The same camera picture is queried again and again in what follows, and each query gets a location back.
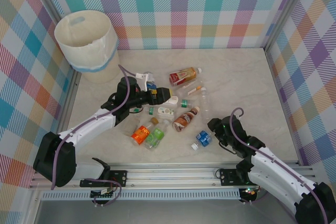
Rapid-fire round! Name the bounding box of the clear bottle with blue label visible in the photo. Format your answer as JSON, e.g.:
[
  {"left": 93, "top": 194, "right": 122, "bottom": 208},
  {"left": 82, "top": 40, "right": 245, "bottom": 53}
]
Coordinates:
[{"left": 191, "top": 129, "right": 215, "bottom": 151}]

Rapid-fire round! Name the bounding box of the tea bottle green picture label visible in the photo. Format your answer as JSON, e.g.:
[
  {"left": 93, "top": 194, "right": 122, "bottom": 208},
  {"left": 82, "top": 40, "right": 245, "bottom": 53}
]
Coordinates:
[{"left": 144, "top": 105, "right": 176, "bottom": 120}]

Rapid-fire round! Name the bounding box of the tall clear unlabelled bottle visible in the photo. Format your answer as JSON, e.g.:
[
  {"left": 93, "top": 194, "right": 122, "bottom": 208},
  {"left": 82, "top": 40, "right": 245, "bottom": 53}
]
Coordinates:
[{"left": 198, "top": 86, "right": 213, "bottom": 120}]

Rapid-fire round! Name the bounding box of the tea bottle red text label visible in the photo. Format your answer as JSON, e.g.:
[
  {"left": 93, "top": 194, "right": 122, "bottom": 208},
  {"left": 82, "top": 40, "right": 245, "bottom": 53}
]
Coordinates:
[{"left": 167, "top": 95, "right": 197, "bottom": 110}]

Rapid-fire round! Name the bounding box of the red and gold drink bottle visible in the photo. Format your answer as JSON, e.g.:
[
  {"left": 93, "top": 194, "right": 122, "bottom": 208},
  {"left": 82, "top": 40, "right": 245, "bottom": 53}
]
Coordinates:
[{"left": 169, "top": 66, "right": 203, "bottom": 88}]

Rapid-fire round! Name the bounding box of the clear bottle with orange label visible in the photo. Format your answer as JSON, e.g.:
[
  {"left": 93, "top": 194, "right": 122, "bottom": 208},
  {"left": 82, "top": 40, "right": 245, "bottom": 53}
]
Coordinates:
[{"left": 177, "top": 79, "right": 208, "bottom": 98}]

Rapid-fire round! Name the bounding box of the brown chocolate drink bottle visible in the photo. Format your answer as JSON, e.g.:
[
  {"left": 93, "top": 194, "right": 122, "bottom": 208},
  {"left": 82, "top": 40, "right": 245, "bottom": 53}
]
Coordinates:
[{"left": 172, "top": 105, "right": 201, "bottom": 133}]

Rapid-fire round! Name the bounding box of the orange juice bottle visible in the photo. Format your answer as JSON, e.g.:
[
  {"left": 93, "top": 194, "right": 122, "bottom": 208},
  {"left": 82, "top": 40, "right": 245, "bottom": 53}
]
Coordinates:
[{"left": 130, "top": 117, "right": 160, "bottom": 146}]

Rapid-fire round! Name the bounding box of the clear bottle with green label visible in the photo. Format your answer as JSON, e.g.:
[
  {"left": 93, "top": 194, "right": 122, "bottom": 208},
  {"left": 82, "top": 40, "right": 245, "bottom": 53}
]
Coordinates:
[{"left": 143, "top": 119, "right": 171, "bottom": 151}]

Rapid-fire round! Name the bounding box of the cream bin with blue band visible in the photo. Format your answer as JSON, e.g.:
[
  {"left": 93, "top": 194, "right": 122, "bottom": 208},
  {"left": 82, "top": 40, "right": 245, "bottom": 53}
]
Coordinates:
[{"left": 54, "top": 8, "right": 119, "bottom": 83}]

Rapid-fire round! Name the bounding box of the small circuit board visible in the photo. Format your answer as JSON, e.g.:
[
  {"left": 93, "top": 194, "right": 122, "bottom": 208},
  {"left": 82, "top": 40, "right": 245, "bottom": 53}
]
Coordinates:
[
  {"left": 90, "top": 186, "right": 118, "bottom": 199},
  {"left": 239, "top": 186, "right": 260, "bottom": 200}
]

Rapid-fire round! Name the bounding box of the grey metal panel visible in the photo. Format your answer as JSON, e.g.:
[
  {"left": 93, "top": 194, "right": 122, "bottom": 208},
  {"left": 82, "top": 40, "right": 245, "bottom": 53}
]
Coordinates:
[{"left": 34, "top": 199, "right": 316, "bottom": 224}]

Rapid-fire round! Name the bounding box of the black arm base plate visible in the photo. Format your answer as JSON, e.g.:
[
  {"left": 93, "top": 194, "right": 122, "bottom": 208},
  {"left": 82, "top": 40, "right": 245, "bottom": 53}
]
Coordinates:
[
  {"left": 79, "top": 170, "right": 128, "bottom": 188},
  {"left": 218, "top": 168, "right": 253, "bottom": 186}
]

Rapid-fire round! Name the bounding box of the aluminium mounting rail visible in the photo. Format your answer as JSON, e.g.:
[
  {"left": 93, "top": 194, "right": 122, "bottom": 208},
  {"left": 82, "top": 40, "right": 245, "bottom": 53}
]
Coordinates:
[{"left": 28, "top": 162, "right": 317, "bottom": 190}]

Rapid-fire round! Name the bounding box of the slotted grey cable duct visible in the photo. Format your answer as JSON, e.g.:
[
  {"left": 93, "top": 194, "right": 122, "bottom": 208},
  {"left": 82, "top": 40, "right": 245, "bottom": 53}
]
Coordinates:
[{"left": 41, "top": 190, "right": 242, "bottom": 201}]

